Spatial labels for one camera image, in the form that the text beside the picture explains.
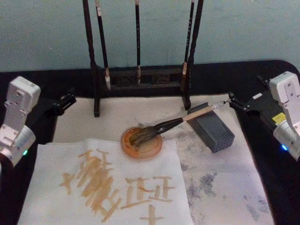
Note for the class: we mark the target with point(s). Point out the round wooden ink dish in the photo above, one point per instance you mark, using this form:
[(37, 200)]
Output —
[(150, 150)]

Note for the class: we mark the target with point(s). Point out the hanging brush with white tip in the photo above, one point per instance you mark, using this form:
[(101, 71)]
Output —
[(103, 47)]

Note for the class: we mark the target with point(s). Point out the hanging brush with brown tip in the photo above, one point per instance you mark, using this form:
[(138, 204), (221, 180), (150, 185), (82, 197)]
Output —
[(137, 35)]

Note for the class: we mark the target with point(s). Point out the black table cloth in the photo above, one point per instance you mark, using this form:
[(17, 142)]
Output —
[(269, 70)]

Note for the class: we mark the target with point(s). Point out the stained white felt mat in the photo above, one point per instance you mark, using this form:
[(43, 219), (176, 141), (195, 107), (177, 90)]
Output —
[(222, 187)]

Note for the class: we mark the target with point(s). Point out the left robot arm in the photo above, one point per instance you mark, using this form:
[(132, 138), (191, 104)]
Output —
[(18, 105)]

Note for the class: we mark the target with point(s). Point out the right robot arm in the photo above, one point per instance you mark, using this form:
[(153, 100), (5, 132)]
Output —
[(288, 93)]

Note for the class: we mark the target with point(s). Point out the hanging thin brush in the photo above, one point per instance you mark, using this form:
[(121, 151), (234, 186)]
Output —
[(187, 47)]

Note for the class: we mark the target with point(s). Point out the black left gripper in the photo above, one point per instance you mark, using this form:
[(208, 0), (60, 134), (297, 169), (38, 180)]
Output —
[(41, 110)]

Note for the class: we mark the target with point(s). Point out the white paper with brown writing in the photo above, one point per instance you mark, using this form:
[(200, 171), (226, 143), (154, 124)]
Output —
[(58, 159)]

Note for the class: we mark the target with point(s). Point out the dark wooden brush rack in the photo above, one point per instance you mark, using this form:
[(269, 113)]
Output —
[(96, 70)]

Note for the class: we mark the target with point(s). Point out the grey rectangular block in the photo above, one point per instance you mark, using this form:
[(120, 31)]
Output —
[(211, 131)]

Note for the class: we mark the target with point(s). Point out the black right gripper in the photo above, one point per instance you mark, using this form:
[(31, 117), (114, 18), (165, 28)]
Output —
[(263, 107)]

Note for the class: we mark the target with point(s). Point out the large calligraphy brush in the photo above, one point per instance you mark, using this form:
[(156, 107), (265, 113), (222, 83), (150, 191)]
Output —
[(171, 122)]

